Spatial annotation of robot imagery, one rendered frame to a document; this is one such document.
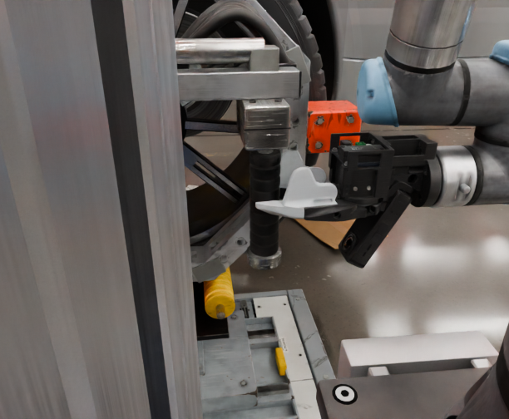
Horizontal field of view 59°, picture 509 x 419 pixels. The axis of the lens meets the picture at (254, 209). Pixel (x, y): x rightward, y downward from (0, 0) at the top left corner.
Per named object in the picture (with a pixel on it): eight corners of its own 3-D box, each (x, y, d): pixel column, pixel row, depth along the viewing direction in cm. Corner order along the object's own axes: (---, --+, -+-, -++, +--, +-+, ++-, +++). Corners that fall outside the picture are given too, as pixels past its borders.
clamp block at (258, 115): (275, 127, 58) (276, 85, 56) (289, 150, 50) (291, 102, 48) (236, 129, 58) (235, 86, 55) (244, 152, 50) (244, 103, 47)
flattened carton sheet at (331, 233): (322, 194, 256) (322, 189, 255) (388, 238, 212) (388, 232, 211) (275, 204, 244) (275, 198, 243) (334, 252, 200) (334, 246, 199)
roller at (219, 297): (224, 247, 112) (224, 226, 110) (236, 327, 86) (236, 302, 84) (201, 248, 112) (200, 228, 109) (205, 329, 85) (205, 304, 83)
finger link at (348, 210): (294, 194, 53) (361, 186, 55) (294, 208, 54) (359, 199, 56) (309, 211, 49) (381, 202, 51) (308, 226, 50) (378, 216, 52)
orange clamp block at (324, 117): (296, 140, 81) (344, 138, 82) (306, 155, 74) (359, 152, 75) (298, 101, 78) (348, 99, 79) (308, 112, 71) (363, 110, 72)
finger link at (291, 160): (251, 146, 56) (326, 146, 56) (251, 190, 59) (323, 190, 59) (250, 155, 53) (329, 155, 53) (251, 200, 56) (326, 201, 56)
